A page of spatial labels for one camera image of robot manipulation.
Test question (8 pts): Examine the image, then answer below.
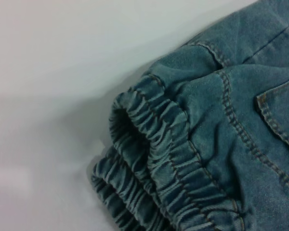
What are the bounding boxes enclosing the blue denim shorts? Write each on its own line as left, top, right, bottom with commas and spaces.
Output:
90, 0, 289, 231

